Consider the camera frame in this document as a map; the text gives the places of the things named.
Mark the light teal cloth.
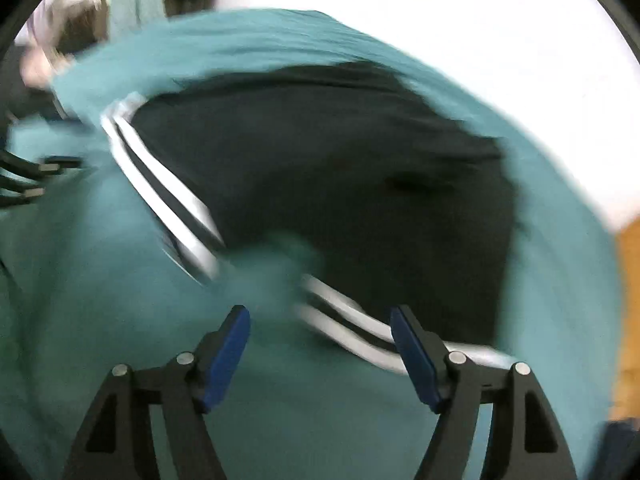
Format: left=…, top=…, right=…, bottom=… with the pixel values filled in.
left=107, top=0, right=168, bottom=41

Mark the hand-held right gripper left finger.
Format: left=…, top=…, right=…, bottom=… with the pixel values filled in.
left=60, top=304, right=252, bottom=480

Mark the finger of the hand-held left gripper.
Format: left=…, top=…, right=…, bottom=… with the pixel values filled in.
left=0, top=149, right=85, bottom=182
left=0, top=179, right=47, bottom=211

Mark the dark blue cloth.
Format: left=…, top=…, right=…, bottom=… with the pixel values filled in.
left=585, top=420, right=635, bottom=480

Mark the black white-striped garment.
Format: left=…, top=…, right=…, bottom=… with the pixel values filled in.
left=100, top=60, right=521, bottom=376

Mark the teal garment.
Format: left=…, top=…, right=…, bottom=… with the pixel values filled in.
left=0, top=7, right=623, bottom=480

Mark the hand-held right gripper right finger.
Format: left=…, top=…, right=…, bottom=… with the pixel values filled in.
left=389, top=304, right=578, bottom=480

